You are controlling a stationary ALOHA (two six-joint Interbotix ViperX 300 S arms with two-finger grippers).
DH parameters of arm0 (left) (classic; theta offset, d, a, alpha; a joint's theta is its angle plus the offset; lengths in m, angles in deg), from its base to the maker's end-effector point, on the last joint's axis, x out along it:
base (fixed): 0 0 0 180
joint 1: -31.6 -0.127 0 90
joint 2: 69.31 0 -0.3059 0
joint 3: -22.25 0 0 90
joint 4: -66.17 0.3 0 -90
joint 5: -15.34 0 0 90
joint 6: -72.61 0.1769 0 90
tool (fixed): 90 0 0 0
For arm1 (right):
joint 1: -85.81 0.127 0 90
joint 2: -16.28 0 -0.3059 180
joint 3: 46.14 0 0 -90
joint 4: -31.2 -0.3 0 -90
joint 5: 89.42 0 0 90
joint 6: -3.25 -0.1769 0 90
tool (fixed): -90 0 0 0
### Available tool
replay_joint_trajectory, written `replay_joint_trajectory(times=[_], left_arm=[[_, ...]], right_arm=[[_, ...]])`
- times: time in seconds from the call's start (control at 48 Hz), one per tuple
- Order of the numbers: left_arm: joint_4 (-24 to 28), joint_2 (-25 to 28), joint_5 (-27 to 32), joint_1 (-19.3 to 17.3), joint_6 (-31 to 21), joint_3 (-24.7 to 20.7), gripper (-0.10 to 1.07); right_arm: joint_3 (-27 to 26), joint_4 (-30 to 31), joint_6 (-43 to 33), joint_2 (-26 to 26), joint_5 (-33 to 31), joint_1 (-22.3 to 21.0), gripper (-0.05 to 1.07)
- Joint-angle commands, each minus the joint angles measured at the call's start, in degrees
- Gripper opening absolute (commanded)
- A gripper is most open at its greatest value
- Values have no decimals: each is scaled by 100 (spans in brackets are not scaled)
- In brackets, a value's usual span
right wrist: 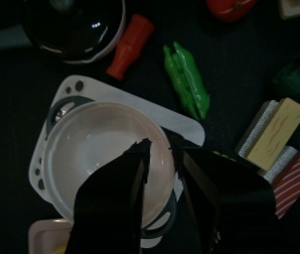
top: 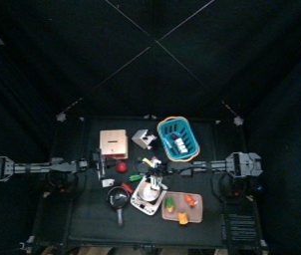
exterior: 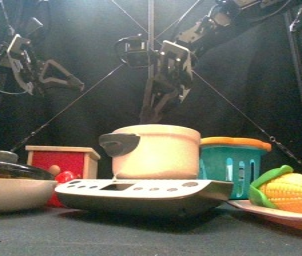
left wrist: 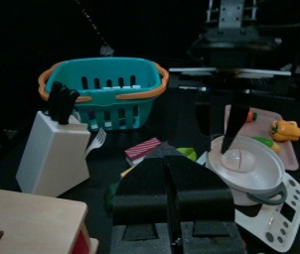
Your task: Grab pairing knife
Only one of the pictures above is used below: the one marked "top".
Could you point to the orange toy bell pepper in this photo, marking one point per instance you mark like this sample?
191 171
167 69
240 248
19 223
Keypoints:
183 218

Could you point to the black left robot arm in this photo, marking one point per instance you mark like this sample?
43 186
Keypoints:
34 167

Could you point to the green toy pepper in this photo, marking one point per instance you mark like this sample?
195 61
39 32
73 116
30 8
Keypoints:
136 178

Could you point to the yellow toy corn green husk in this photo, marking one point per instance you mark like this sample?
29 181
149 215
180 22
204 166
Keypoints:
171 204

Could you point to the purple toy item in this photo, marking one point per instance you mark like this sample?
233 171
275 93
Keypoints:
175 135

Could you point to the white toy block strip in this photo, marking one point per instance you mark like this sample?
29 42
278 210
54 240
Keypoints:
181 144

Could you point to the yellow toy item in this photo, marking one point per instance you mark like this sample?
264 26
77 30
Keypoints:
148 161

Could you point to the red toy chili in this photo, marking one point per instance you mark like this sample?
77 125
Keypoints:
128 188

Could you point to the teal basket orange rim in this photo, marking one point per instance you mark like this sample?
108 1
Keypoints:
177 138

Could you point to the red toy tomato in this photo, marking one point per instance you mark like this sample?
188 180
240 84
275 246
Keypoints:
122 167

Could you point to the wooden toy box red front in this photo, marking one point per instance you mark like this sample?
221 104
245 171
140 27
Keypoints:
114 143

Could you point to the grey white toy appliance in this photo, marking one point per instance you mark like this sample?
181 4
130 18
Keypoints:
142 138

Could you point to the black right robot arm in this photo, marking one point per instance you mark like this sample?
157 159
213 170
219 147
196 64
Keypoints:
229 164

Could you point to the orange toy carrot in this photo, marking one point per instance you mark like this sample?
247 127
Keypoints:
191 200

